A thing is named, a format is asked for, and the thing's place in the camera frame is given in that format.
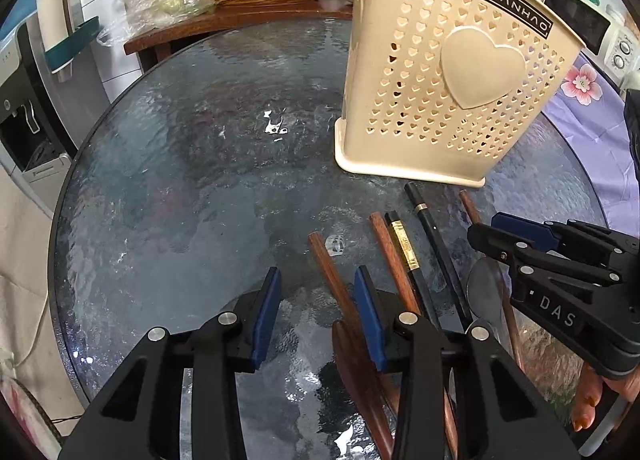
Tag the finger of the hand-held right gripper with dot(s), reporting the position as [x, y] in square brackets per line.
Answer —
[520, 231]
[500, 242]

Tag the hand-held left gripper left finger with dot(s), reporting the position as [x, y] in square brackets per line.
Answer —
[267, 312]

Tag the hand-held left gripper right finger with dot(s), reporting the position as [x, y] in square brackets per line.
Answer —
[369, 322]

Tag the brown wooden chopstick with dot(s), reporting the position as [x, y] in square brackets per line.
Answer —
[327, 265]
[392, 255]
[469, 207]

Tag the dark wooden spoon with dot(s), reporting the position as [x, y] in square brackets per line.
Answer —
[485, 295]
[357, 380]

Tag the black chopstick thin gold band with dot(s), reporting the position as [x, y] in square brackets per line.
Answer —
[435, 235]

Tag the black chopstick wide gold band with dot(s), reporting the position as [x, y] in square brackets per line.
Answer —
[406, 247]

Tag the beige perforated utensil holder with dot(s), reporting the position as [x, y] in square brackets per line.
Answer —
[475, 115]

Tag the person's right hand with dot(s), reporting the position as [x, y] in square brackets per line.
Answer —
[587, 392]

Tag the purple floral cloth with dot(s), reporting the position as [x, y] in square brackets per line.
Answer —
[595, 140]

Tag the white microwave oven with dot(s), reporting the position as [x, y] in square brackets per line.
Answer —
[585, 22]

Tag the beige cloth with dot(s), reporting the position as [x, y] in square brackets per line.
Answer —
[25, 290]

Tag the pink patterned cloth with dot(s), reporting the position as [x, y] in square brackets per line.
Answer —
[22, 420]

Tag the wooden side counter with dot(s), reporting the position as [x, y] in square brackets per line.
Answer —
[240, 17]

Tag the water dispenser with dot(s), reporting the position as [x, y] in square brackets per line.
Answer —
[30, 105]

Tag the clear plastic bag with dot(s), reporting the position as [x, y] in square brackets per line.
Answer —
[155, 2]

